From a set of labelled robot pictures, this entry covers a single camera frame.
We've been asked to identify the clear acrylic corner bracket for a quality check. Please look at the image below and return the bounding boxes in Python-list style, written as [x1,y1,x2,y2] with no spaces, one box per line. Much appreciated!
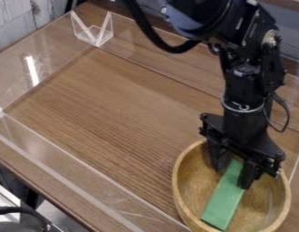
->
[71,11,113,47]

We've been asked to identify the black cable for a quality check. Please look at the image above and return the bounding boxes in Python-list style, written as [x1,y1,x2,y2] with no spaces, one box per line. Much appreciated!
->
[0,206,52,232]

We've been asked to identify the brown wooden bowl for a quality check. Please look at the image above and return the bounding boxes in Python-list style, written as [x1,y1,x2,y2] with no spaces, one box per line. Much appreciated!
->
[172,140,292,232]

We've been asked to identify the black metal mount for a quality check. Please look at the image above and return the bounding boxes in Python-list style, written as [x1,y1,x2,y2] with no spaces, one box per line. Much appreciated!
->
[17,198,68,232]

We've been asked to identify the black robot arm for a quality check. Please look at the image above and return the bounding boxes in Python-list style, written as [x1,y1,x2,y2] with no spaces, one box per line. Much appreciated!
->
[124,0,287,189]

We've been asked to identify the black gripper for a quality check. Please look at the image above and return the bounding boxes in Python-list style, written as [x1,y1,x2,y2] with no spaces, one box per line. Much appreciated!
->
[200,99,286,189]

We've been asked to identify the green rectangular block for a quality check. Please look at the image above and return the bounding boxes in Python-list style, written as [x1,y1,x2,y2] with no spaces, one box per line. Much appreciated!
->
[202,160,244,231]

